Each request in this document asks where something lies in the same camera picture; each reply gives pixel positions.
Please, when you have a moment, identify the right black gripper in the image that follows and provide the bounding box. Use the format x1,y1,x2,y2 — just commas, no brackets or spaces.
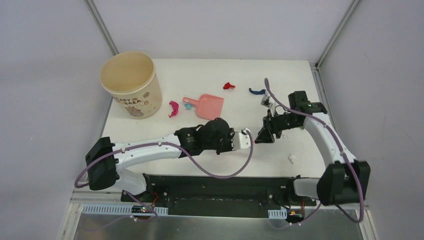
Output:
254,109,301,144

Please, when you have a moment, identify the pink plastic dustpan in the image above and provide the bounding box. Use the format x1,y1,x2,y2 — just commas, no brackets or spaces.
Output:
182,94,225,120

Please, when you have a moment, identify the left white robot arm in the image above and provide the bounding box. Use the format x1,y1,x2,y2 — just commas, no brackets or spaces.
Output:
85,118,239,203

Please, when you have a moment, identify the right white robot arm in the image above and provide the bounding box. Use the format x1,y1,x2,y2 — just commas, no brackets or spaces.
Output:
254,91,371,206

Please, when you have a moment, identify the white paper scrap right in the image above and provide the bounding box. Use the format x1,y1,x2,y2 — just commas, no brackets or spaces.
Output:
288,154,297,165

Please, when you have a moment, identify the light blue paper scrap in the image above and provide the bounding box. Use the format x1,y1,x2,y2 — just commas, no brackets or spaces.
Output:
184,103,192,110

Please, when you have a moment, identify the long blue paper scrap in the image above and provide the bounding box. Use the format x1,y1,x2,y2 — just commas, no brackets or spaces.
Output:
248,88,267,96

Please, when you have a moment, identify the red paper scrap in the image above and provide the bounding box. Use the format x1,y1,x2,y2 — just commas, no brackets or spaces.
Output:
222,82,236,90

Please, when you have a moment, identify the magenta paper scrap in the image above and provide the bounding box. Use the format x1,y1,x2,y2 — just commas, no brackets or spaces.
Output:
168,101,179,118

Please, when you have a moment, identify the beige paper bucket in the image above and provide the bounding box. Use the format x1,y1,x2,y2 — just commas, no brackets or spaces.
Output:
100,51,163,119

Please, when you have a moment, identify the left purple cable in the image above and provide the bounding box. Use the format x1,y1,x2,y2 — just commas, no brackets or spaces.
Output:
74,129,255,233

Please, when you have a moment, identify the purple cable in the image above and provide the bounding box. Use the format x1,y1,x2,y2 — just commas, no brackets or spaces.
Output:
263,78,365,231
74,129,255,233

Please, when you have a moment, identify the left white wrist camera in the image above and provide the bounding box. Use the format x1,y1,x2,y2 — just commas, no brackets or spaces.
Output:
231,128,252,151

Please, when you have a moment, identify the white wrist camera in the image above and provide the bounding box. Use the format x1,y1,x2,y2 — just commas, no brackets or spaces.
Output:
231,128,252,151
260,95,276,112

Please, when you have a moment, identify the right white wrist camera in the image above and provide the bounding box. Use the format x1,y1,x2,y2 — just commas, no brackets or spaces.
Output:
260,95,276,112

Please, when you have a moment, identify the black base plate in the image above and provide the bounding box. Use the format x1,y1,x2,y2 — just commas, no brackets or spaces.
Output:
135,175,317,218

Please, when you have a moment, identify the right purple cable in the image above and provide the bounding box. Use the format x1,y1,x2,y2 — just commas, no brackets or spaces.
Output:
263,78,365,231

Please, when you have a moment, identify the aluminium front rail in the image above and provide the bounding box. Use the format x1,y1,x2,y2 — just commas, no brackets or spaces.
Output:
70,181,369,210

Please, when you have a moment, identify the right aluminium frame post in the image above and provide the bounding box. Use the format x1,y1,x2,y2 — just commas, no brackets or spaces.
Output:
314,0,362,71

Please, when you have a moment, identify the aluminium frame post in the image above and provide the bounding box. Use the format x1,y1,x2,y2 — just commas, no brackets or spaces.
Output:
84,0,120,56
314,0,362,71

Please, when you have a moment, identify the left aluminium frame post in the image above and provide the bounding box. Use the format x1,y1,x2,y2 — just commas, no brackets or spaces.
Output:
84,0,120,56

